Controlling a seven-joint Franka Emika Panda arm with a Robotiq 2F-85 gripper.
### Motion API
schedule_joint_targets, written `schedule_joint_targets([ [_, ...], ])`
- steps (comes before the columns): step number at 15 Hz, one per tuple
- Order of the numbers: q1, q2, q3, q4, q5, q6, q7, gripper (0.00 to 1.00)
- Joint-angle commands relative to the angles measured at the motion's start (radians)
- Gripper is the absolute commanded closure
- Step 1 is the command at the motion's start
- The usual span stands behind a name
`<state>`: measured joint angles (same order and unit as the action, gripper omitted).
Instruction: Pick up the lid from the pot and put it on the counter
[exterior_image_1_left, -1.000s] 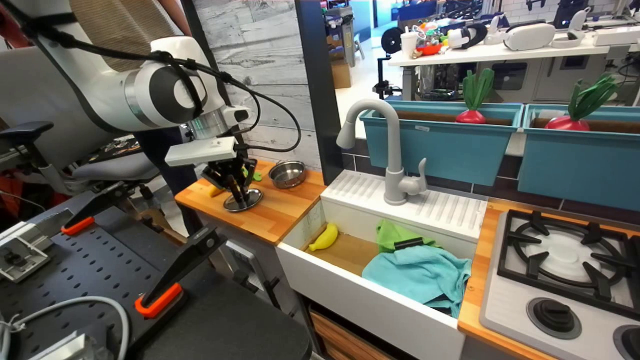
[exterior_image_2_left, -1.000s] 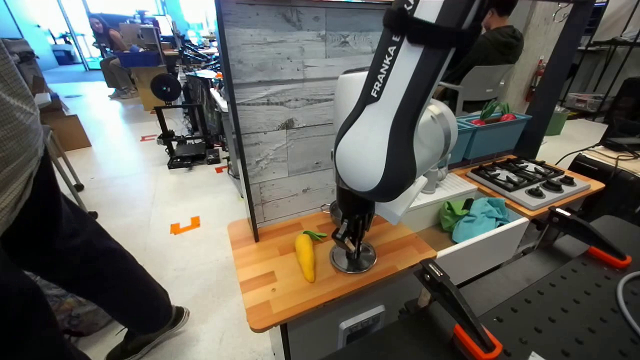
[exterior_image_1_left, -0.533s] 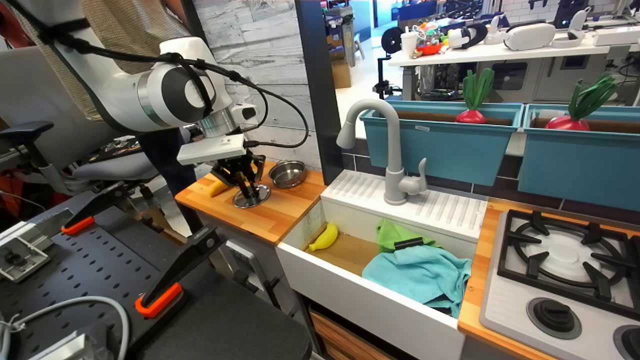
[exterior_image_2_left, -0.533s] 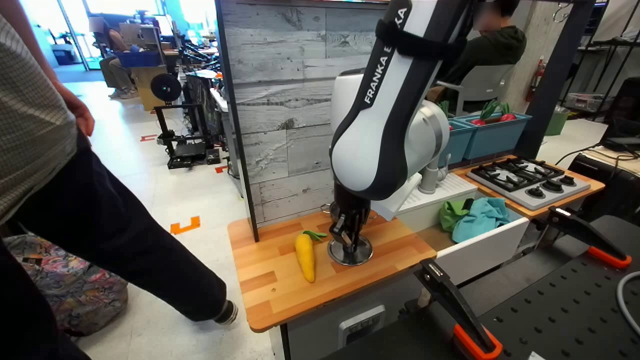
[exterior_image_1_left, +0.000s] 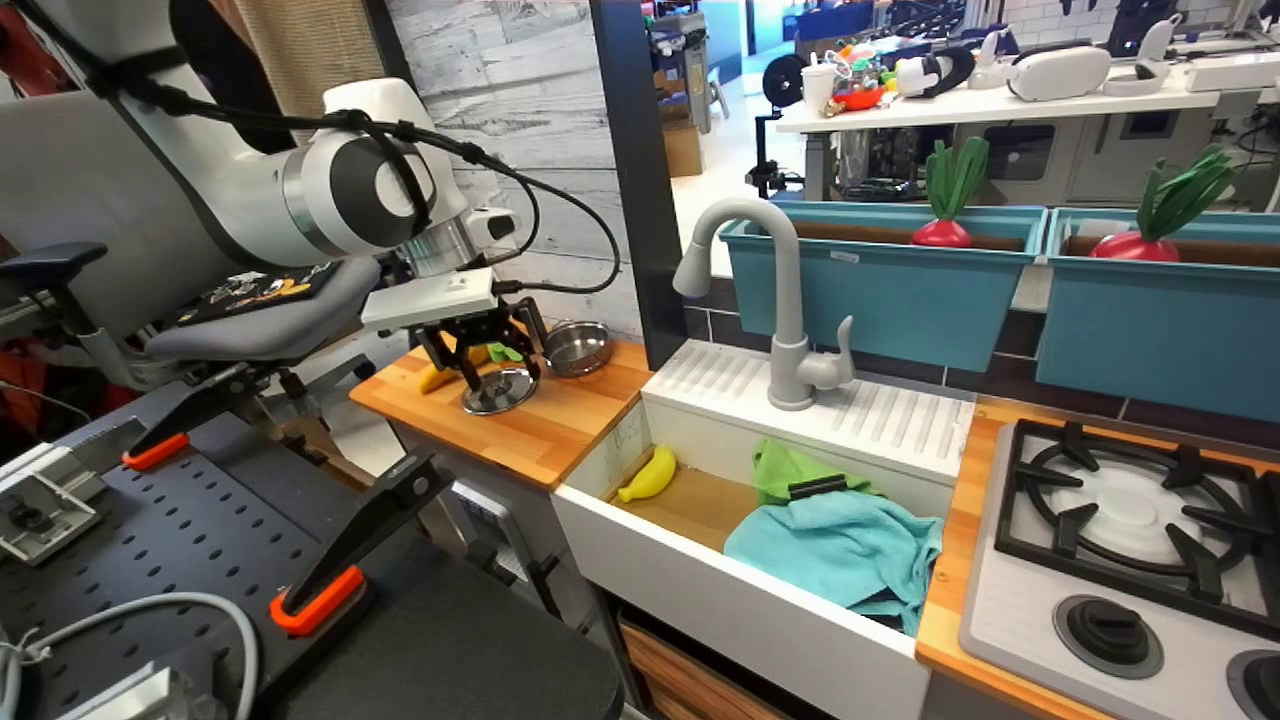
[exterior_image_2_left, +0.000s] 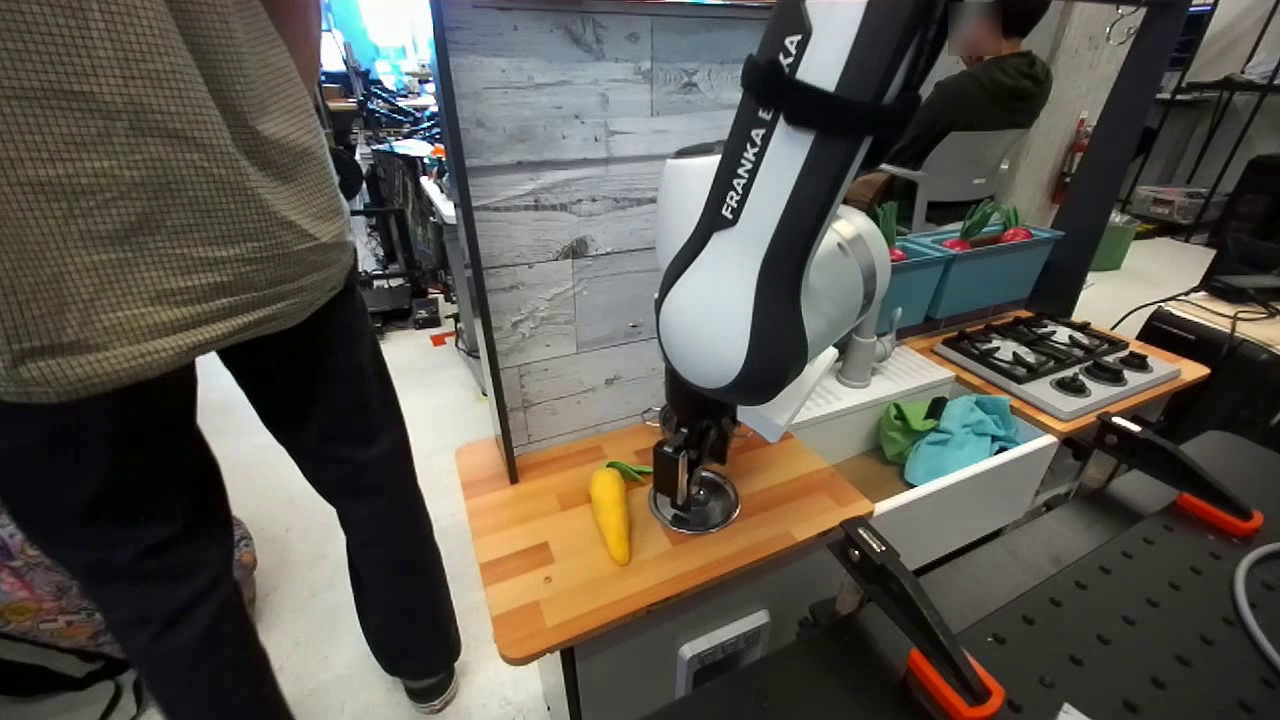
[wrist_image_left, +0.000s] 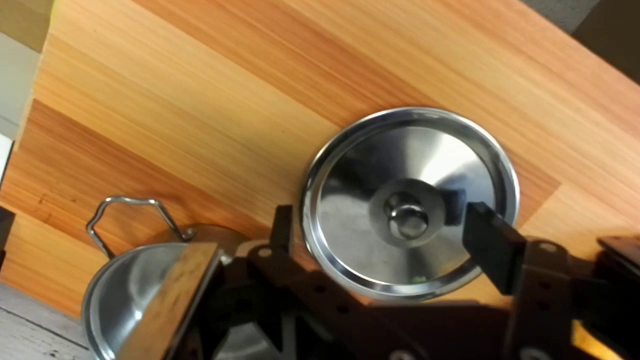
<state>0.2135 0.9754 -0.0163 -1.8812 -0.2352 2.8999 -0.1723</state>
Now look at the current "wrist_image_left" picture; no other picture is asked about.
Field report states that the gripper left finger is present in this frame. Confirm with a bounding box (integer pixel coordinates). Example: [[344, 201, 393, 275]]
[[117, 204, 426, 360]]

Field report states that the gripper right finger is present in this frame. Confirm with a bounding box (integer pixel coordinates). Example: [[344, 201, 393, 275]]
[[462, 201, 640, 360]]

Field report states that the round steel pot lid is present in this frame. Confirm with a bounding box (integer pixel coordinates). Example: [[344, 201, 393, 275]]
[[299, 106, 521, 302]]

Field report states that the stainless steel pot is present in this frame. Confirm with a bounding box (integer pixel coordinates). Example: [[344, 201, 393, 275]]
[[81, 195, 281, 360]]

